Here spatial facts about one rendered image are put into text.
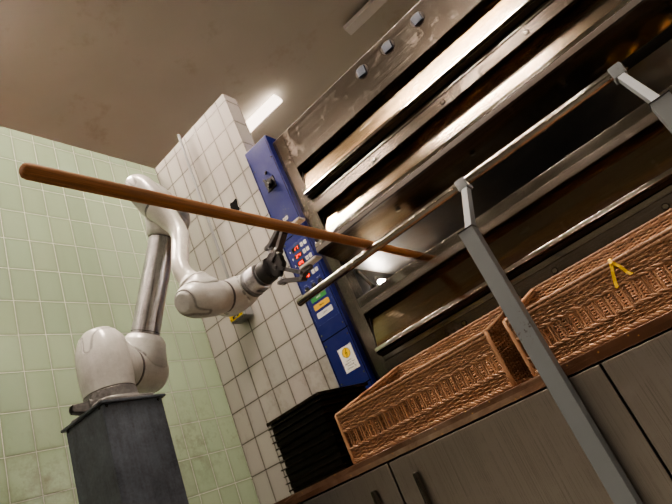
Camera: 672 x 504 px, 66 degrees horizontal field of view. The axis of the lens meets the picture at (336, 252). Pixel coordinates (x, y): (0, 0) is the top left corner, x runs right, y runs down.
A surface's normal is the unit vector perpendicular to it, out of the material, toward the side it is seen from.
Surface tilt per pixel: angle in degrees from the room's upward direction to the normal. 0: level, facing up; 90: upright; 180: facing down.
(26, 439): 90
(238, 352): 90
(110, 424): 90
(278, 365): 90
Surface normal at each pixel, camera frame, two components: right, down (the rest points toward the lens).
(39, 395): 0.71, -0.54
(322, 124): -0.59, -0.11
